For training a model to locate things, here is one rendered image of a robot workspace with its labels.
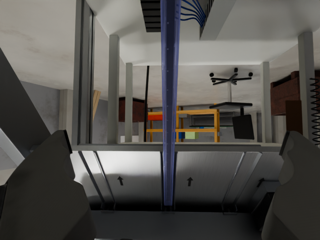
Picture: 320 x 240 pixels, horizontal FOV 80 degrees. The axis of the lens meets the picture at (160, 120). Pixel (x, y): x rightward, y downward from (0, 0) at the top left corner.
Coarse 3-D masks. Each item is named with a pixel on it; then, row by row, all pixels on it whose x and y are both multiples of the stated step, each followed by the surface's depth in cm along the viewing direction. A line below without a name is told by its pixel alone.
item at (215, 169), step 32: (96, 160) 27; (128, 160) 27; (160, 160) 26; (192, 160) 27; (224, 160) 27; (256, 160) 26; (96, 192) 34; (128, 192) 33; (160, 192) 33; (192, 192) 33; (224, 192) 32
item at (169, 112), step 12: (168, 0) 13; (180, 0) 13; (168, 12) 13; (168, 24) 14; (168, 36) 14; (168, 48) 15; (168, 60) 16; (168, 72) 16; (168, 84) 17; (168, 96) 18; (168, 108) 19; (168, 120) 20; (168, 132) 21; (168, 144) 23; (168, 156) 24; (168, 168) 26; (168, 180) 28; (168, 192) 31; (168, 204) 34
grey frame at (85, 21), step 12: (84, 0) 52; (84, 12) 52; (84, 24) 52; (84, 36) 52; (84, 48) 51; (84, 60) 51; (84, 72) 51; (84, 84) 51; (84, 96) 50; (72, 108) 51; (84, 108) 50; (72, 120) 50; (84, 120) 50; (72, 132) 50; (84, 132) 50; (72, 144) 50
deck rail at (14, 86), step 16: (0, 48) 22; (0, 64) 22; (0, 80) 22; (16, 80) 24; (0, 96) 22; (16, 96) 24; (0, 112) 22; (16, 112) 24; (32, 112) 27; (0, 128) 22; (16, 128) 24; (32, 128) 27; (0, 144) 24; (16, 144) 24; (32, 144) 27; (16, 160) 26
